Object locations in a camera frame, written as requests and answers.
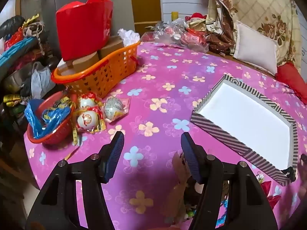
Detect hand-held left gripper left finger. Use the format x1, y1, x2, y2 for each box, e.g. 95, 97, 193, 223
25, 131, 125, 230

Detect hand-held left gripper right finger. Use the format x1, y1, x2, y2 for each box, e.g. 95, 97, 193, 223
180, 132, 279, 230

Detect black scrunchie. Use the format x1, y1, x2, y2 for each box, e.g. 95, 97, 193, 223
282, 166, 297, 182

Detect brown scrunchie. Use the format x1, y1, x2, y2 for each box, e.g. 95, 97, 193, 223
185, 177, 204, 206

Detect colourful flower bead necklace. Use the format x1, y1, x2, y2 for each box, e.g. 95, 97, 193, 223
254, 171, 265, 184

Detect red bow hair clip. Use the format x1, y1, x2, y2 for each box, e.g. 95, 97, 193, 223
260, 181, 281, 205

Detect striped cardboard box tray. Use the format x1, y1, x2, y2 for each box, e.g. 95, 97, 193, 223
191, 75, 299, 187

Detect blue bead bracelet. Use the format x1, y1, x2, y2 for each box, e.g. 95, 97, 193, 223
216, 211, 228, 228

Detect wrapped white ball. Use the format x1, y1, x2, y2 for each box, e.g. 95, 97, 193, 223
76, 109, 106, 134
77, 92, 102, 111

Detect yellow measuring tape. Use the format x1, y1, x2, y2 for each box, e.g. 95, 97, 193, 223
60, 96, 80, 146

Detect wrapped printed ball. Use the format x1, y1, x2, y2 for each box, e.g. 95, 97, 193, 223
103, 96, 131, 123

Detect red plastic bowl basket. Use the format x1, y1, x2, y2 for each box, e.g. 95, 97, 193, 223
26, 91, 76, 145

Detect pink floral bed sheet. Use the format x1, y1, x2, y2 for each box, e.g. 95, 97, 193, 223
24, 41, 307, 230

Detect orange plastic basket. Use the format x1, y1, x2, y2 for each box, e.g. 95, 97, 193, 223
51, 41, 141, 99

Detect red cushion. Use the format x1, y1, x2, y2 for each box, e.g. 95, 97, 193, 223
275, 62, 307, 105

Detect blue plastic wrapper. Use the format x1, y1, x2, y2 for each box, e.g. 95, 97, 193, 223
25, 99, 71, 139

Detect brown cardboard box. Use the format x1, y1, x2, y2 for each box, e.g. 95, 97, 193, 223
99, 36, 125, 59
71, 52, 100, 70

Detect white plastic bag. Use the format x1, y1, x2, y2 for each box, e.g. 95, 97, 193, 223
31, 62, 56, 99

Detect gold foil wrappers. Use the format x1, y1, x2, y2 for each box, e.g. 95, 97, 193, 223
3, 93, 28, 107

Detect white pillow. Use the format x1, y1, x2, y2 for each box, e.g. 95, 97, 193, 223
233, 20, 280, 76

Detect clear plastic bag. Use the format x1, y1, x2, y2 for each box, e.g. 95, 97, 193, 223
140, 20, 209, 52

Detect red paper gift box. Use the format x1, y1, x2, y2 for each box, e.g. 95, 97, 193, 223
56, 0, 114, 61

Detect red plush doll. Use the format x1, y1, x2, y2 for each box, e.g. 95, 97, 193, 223
185, 12, 208, 33

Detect blue foam tray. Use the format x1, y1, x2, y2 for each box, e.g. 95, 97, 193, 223
0, 37, 39, 67

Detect brown floral quilt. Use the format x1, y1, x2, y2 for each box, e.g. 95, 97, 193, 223
204, 0, 303, 75

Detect yellow door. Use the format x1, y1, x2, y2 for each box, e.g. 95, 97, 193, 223
130, 0, 163, 33

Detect black bag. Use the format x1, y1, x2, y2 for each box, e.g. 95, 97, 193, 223
0, 16, 26, 37

